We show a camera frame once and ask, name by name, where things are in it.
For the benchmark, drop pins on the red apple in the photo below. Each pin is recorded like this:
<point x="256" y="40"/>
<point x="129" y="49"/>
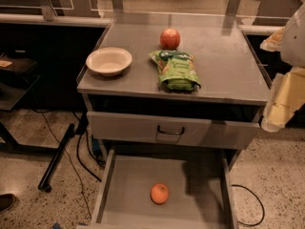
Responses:
<point x="169" y="39"/>

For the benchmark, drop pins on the black stand leg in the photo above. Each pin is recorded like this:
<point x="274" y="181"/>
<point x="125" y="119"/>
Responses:
<point x="44" y="184"/>

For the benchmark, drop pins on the dark side table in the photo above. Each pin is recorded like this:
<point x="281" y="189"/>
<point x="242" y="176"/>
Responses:
<point x="16" y="80"/>

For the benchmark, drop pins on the black drawer handle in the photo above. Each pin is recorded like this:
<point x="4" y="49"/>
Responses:
<point x="169" y="132"/>

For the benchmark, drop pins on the grey metal drawer cabinet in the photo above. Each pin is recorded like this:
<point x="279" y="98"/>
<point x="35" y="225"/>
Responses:
<point x="233" y="86"/>

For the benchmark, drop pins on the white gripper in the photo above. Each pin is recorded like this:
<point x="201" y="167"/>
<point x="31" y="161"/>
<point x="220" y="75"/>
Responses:
<point x="294" y="45"/>

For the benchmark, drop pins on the white bowl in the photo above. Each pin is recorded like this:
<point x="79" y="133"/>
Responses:
<point x="109" y="61"/>

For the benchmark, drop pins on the grey rail barrier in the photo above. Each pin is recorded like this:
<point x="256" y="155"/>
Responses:
<point x="255" y="17"/>

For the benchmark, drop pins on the green snack bag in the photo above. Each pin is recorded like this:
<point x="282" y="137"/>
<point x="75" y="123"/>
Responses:
<point x="176" y="70"/>

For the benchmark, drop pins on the open middle drawer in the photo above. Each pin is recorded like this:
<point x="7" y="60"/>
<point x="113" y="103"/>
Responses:
<point x="200" y="192"/>

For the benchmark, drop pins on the dark shoe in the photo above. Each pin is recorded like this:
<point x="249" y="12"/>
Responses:
<point x="6" y="202"/>

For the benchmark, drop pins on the orange fruit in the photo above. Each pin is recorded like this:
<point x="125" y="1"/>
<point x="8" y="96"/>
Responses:
<point x="159" y="193"/>

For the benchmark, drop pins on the closed top drawer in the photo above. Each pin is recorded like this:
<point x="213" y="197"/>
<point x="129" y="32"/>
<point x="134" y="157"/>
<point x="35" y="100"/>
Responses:
<point x="198" y="132"/>

